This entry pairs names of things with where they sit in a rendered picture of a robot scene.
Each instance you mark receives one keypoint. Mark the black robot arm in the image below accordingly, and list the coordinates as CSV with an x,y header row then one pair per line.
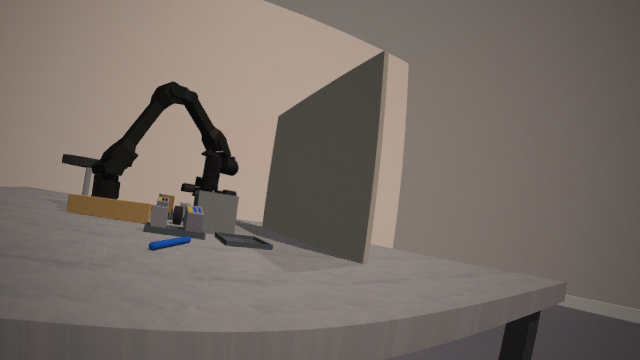
x,y
122,154

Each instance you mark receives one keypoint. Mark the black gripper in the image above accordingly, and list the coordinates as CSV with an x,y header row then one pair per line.
x,y
209,182

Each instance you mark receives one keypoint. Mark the blue cylinder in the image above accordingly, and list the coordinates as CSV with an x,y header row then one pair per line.
x,y
169,243

